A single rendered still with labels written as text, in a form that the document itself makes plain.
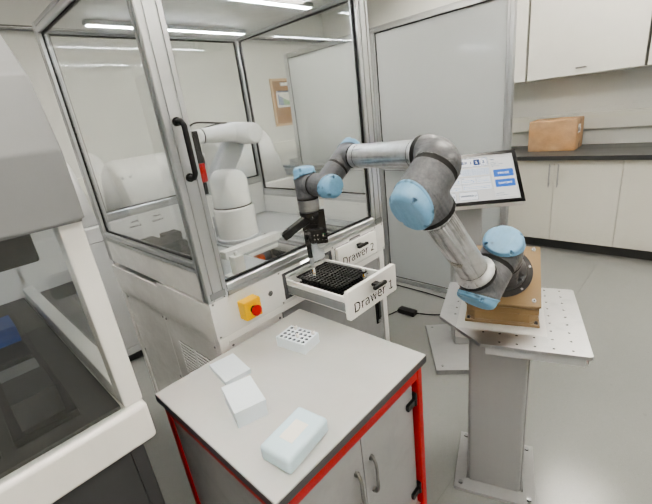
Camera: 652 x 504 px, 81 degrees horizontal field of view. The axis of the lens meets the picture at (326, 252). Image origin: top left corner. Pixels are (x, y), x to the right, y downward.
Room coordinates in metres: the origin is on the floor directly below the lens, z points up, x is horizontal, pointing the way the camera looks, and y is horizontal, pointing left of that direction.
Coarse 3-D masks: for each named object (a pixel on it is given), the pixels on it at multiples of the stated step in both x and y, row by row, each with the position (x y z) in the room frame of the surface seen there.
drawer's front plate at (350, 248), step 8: (368, 232) 1.81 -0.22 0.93; (352, 240) 1.72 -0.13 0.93; (360, 240) 1.73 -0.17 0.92; (368, 240) 1.78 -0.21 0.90; (336, 248) 1.63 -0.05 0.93; (344, 248) 1.65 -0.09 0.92; (352, 248) 1.69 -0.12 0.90; (360, 248) 1.73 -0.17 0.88; (368, 248) 1.77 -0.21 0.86; (376, 248) 1.82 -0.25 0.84; (336, 256) 1.63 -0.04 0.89; (344, 256) 1.65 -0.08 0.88; (352, 256) 1.69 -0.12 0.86; (360, 256) 1.73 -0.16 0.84; (352, 264) 1.68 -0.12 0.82
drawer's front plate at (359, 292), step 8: (392, 264) 1.37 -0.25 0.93; (376, 272) 1.31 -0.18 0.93; (384, 272) 1.32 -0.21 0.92; (392, 272) 1.36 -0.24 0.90; (368, 280) 1.25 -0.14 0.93; (376, 280) 1.28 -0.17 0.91; (392, 280) 1.36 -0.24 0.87; (352, 288) 1.20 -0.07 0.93; (360, 288) 1.22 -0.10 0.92; (368, 288) 1.25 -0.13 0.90; (384, 288) 1.32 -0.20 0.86; (392, 288) 1.35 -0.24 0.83; (344, 296) 1.18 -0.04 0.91; (352, 296) 1.19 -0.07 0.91; (360, 296) 1.22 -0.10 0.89; (368, 296) 1.25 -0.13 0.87; (376, 296) 1.28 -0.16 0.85; (384, 296) 1.31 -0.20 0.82; (352, 304) 1.18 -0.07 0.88; (360, 304) 1.21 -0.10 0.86; (368, 304) 1.24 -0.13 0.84; (352, 312) 1.18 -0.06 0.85; (360, 312) 1.21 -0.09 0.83
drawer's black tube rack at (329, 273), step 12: (324, 264) 1.53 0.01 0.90; (336, 264) 1.51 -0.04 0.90; (300, 276) 1.44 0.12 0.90; (312, 276) 1.42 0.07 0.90; (324, 276) 1.40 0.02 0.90; (336, 276) 1.39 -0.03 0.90; (348, 276) 1.37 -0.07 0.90; (360, 276) 1.40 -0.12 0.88; (324, 288) 1.35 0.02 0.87; (348, 288) 1.32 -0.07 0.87
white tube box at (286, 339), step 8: (288, 328) 1.21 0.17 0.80; (280, 336) 1.17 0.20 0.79; (288, 336) 1.16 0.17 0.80; (304, 336) 1.15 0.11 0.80; (312, 336) 1.14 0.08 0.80; (280, 344) 1.16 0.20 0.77; (288, 344) 1.13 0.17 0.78; (296, 344) 1.11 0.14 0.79; (304, 344) 1.10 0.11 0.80; (312, 344) 1.13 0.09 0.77; (304, 352) 1.10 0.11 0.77
